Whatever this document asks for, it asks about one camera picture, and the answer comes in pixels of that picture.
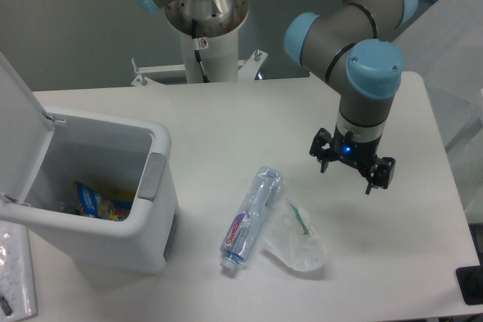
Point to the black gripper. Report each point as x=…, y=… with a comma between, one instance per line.
x=327, y=148

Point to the clear plastic bag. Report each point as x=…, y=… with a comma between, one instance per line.
x=291, y=238

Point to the crushed clear plastic bottle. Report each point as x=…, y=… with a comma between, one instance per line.
x=245, y=228

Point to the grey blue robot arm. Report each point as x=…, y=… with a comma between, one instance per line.
x=348, y=51

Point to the white trash can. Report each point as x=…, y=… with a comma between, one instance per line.
x=97, y=187

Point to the white trash can lid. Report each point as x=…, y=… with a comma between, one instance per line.
x=26, y=133

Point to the translucent plastic box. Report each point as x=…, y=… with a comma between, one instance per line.
x=444, y=46

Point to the black device at edge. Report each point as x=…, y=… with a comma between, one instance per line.
x=470, y=281

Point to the blue yellow snack wrapper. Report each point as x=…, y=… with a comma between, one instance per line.
x=114, y=206

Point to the white clipboard with paper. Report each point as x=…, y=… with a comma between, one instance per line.
x=18, y=295

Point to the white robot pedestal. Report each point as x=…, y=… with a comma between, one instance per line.
x=208, y=34

